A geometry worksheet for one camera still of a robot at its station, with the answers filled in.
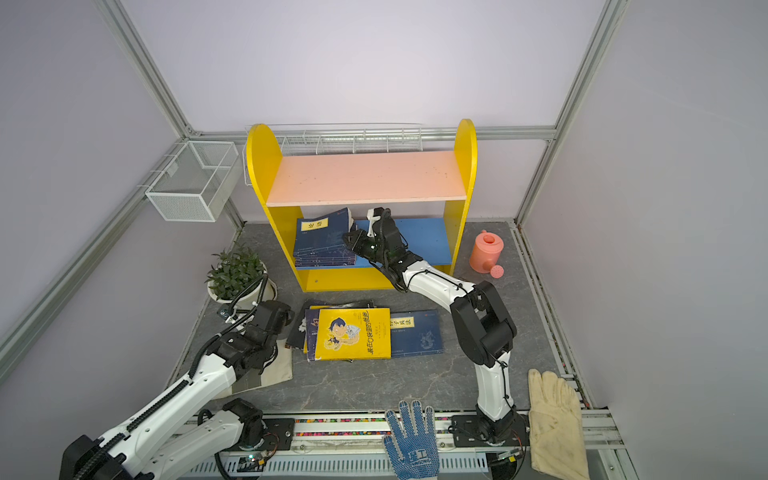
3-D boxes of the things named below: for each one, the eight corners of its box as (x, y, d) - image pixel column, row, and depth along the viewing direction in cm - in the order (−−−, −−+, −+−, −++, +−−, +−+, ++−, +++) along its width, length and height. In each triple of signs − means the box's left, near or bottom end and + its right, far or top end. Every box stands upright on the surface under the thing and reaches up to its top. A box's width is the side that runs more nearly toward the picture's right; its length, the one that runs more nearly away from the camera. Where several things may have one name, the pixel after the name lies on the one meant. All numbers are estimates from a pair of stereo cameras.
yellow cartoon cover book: (312, 366, 87) (305, 356, 80) (320, 320, 96) (315, 308, 90) (390, 366, 87) (389, 356, 80) (390, 320, 96) (390, 308, 90)
